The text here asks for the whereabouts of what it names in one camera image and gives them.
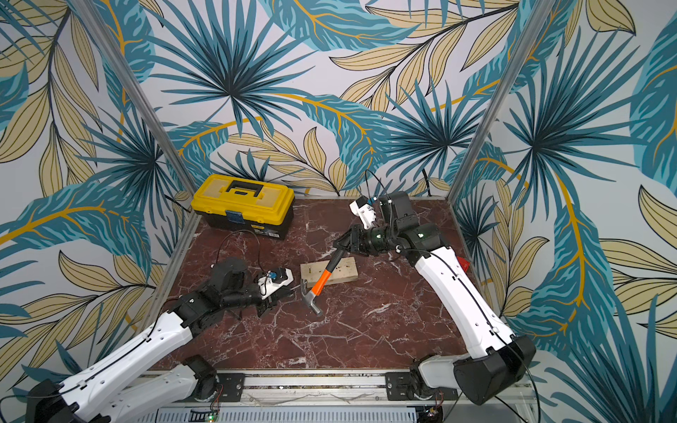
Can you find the aluminium front frame rail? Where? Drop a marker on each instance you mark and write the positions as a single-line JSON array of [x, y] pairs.
[[307, 386]]

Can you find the yellow black plastic toolbox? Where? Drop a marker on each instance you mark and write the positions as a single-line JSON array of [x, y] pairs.
[[232, 203]]

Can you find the orange black claw hammer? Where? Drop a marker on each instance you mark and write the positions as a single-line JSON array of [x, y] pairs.
[[309, 294]]

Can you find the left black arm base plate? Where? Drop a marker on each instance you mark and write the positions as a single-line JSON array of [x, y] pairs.
[[223, 387]]

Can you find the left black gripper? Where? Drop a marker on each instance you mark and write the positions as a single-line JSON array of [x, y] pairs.
[[272, 300]]

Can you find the white perforated vent panel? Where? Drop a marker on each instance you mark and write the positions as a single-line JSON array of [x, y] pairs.
[[281, 414]]

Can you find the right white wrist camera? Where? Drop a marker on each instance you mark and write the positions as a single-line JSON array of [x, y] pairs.
[[362, 209]]

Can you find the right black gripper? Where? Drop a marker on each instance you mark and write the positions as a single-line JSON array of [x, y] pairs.
[[362, 241]]

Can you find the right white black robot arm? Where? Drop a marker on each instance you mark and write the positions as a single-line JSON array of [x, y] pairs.
[[497, 357]]

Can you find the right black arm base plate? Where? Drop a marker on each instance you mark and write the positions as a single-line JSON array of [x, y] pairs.
[[408, 386]]

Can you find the light wooden board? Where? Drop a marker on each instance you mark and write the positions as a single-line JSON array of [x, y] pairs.
[[345, 271]]

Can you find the red pipe wrench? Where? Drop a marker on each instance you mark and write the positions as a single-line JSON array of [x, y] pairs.
[[465, 265]]

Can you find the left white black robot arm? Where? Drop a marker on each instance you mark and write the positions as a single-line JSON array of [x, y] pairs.
[[230, 287]]

